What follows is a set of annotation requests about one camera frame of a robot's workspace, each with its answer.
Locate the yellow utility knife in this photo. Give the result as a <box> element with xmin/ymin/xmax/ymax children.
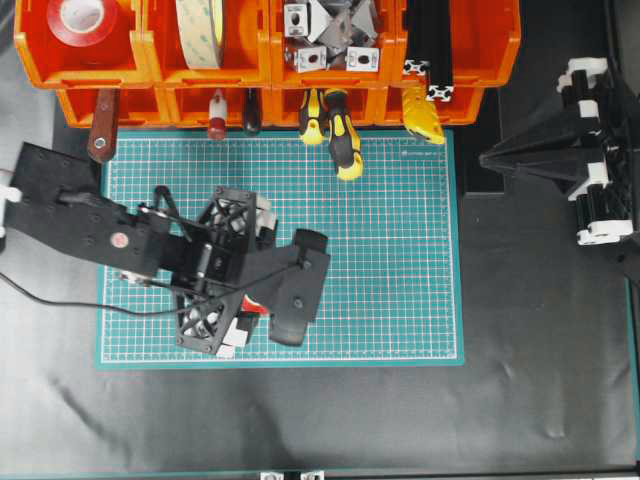
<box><xmin>402</xmin><ymin>86</ymin><xmax>446</xmax><ymax>145</ymax></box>

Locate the green cutting mat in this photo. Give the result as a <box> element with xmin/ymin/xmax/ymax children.
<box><xmin>96</xmin><ymin>130</ymin><xmax>464</xmax><ymax>370</ymax></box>

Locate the brown wooden handle tool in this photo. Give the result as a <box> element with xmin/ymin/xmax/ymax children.
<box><xmin>87</xmin><ymin>89</ymin><xmax>120</xmax><ymax>164</ymax></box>

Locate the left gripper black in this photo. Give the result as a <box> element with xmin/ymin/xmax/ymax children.
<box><xmin>171</xmin><ymin>187</ymin><xmax>278</xmax><ymax>358</ymax></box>

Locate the yellow black screwdriver short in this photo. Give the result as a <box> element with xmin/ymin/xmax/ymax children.
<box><xmin>298</xmin><ymin>88</ymin><xmax>324</xmax><ymax>145</ymax></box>

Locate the orange container rack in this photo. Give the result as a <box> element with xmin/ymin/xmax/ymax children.
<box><xmin>13</xmin><ymin>0</ymin><xmax>522</xmax><ymax>130</ymax></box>

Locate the black table cover sheet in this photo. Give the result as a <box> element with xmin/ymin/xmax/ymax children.
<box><xmin>0</xmin><ymin>44</ymin><xmax>640</xmax><ymax>476</ymax></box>

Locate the black aluminium extrusion front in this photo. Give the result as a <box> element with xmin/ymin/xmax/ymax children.
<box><xmin>423</xmin><ymin>0</ymin><xmax>454</xmax><ymax>103</ymax></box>

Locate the red white handle tool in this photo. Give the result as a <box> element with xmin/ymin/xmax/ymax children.
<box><xmin>207</xmin><ymin>89</ymin><xmax>228</xmax><ymax>141</ymax></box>

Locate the black aluminium extrusion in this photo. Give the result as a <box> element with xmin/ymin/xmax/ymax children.
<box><xmin>403</xmin><ymin>0</ymin><xmax>430</xmax><ymax>77</ymax></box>
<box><xmin>423</xmin><ymin>0</ymin><xmax>454</xmax><ymax>103</ymax></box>

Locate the black aluminium extrusion rear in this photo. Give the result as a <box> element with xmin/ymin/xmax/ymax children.
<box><xmin>403</xmin><ymin>0</ymin><xmax>430</xmax><ymax>77</ymax></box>

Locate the dark black handle tool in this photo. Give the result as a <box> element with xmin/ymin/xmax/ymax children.
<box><xmin>242</xmin><ymin>88</ymin><xmax>262</xmax><ymax>137</ymax></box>

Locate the silver corner bracket right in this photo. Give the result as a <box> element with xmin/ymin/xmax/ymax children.
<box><xmin>346</xmin><ymin>46</ymin><xmax>380</xmax><ymax>73</ymax></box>

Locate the red tape roll in bin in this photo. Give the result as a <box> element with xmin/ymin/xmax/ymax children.
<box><xmin>46</xmin><ymin>0</ymin><xmax>120</xmax><ymax>48</ymax></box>

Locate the silver corner bracket left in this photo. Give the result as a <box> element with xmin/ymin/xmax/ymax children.
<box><xmin>293</xmin><ymin>46</ymin><xmax>327</xmax><ymax>73</ymax></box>

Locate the yellow black screwdriver long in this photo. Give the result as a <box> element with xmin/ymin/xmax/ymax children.
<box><xmin>324</xmin><ymin>89</ymin><xmax>364</xmax><ymax>181</ymax></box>

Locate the white double-sided tape roll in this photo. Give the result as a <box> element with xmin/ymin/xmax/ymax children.
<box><xmin>175</xmin><ymin>0</ymin><xmax>225</xmax><ymax>70</ymax></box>

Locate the grey bracket pile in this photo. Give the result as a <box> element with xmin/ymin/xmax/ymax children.
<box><xmin>306</xmin><ymin>1</ymin><xmax>378</xmax><ymax>53</ymax></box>

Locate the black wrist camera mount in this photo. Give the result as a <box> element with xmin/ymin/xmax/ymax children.
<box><xmin>239</xmin><ymin>229</ymin><xmax>330</xmax><ymax>346</ymax></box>

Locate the silver corner bracket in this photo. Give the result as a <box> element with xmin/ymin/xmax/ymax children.
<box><xmin>284</xmin><ymin>0</ymin><xmax>333</xmax><ymax>43</ymax></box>
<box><xmin>293</xmin><ymin>46</ymin><xmax>327</xmax><ymax>73</ymax></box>
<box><xmin>346</xmin><ymin>46</ymin><xmax>380</xmax><ymax>73</ymax></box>

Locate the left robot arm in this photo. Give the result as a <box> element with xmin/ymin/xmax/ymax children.
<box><xmin>1</xmin><ymin>143</ymin><xmax>285</xmax><ymax>357</ymax></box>

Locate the black cable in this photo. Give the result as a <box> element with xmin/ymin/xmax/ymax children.
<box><xmin>0</xmin><ymin>259</ymin><xmax>306</xmax><ymax>317</ymax></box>

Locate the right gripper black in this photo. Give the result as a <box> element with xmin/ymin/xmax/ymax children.
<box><xmin>479</xmin><ymin>57</ymin><xmax>635</xmax><ymax>245</ymax></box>

